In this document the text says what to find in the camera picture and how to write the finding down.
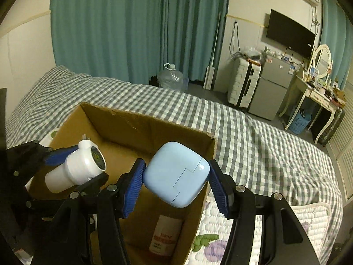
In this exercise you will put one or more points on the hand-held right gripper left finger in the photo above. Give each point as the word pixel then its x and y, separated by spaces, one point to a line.
pixel 134 183

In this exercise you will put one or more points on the white flat mop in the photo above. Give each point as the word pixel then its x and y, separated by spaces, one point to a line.
pixel 211 69

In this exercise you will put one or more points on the white quilted floral mat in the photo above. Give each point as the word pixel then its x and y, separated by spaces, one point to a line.
pixel 259 226

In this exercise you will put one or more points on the white bottle with pink label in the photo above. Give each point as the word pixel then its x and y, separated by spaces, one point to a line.
pixel 165 236

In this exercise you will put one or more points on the clear water jug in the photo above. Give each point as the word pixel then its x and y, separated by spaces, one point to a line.
pixel 171 78

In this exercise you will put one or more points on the black wall television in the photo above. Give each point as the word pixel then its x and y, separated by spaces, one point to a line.
pixel 289 34

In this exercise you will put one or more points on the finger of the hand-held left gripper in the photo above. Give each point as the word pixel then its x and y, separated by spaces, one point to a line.
pixel 92 182
pixel 59 156

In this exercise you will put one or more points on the grey small fridge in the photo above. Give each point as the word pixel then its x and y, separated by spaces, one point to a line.
pixel 273 88

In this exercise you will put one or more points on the white louvered door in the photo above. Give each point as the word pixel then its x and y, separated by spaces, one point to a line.
pixel 343 149

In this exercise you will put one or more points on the white ribbed suitcase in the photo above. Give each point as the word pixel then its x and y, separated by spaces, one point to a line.
pixel 242 82

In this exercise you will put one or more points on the grey checkered bed sheet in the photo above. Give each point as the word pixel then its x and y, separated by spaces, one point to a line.
pixel 248 143

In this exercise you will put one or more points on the narrow teal curtain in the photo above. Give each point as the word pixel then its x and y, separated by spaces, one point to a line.
pixel 335 33

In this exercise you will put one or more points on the dark green suitcase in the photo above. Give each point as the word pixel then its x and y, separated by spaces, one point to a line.
pixel 333 128

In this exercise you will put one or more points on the brown cardboard box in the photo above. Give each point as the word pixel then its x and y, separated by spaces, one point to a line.
pixel 154 138

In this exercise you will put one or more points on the oval vanity mirror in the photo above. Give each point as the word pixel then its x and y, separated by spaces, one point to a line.
pixel 322 59

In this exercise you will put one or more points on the wide teal curtain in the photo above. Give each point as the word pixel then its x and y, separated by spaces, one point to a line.
pixel 124 27

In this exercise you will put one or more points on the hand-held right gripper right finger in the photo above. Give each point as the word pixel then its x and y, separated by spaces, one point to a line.
pixel 219 191

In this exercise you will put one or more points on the light blue plastic case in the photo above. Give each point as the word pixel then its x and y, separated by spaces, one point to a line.
pixel 176 174

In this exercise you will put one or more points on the cream vanity table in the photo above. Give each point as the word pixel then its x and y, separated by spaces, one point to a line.
pixel 311 91

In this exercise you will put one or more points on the clear plastic bag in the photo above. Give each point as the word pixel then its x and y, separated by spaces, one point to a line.
pixel 250 52

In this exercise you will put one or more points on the blue plastic basket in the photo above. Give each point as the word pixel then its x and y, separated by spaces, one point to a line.
pixel 299 121

